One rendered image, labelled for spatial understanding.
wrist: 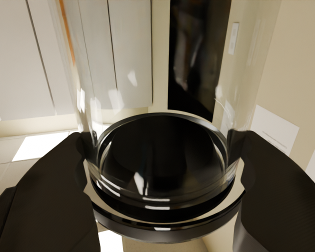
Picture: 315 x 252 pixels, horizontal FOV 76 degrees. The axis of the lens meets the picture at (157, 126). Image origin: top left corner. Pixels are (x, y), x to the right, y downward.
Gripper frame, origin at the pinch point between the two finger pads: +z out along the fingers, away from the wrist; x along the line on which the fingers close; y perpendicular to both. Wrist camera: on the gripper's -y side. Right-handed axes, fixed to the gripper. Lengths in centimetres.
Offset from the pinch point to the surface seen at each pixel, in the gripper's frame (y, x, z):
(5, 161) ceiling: 150, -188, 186
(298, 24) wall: -3, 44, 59
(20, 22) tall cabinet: -1, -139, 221
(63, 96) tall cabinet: 81, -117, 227
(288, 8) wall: -8, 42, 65
